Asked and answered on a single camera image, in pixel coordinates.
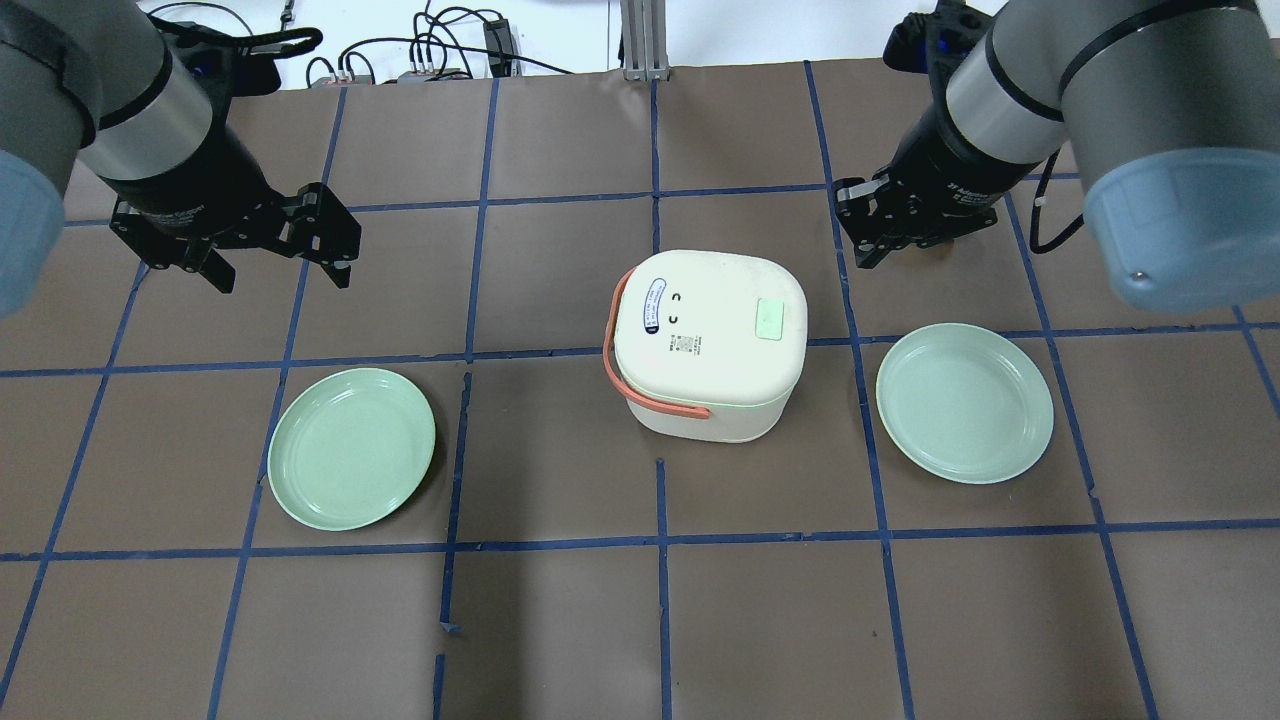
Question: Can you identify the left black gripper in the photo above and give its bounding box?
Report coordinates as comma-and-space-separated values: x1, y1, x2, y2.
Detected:
108, 126, 362, 293

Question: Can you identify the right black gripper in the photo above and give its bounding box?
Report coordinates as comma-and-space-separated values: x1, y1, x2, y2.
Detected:
832, 105, 1030, 270

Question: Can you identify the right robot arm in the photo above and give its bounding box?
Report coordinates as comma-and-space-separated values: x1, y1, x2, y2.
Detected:
831, 1, 1279, 313

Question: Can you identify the white rice cooker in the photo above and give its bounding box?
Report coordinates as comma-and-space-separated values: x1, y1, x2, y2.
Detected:
602, 249, 808, 443

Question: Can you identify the right green plate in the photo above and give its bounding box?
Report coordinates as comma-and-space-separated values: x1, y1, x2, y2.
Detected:
876, 323, 1055, 486

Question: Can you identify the green plate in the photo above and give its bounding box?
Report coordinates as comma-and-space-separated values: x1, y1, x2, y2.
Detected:
876, 323, 1055, 486
266, 366, 436, 532

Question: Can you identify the left green plate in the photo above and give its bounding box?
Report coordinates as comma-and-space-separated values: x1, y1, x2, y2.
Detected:
266, 366, 436, 532

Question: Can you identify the black power adapter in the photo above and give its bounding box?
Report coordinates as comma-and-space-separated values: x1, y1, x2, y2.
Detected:
483, 19, 517, 77

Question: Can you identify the brown paper table mat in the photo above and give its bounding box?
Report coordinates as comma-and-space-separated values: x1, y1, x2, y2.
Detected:
3, 61, 1277, 719

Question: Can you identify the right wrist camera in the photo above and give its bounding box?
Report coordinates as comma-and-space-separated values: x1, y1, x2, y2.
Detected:
881, 1, 995, 74

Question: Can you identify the aluminium frame post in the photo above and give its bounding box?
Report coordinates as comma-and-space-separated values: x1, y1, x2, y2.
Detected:
620, 0, 671, 82

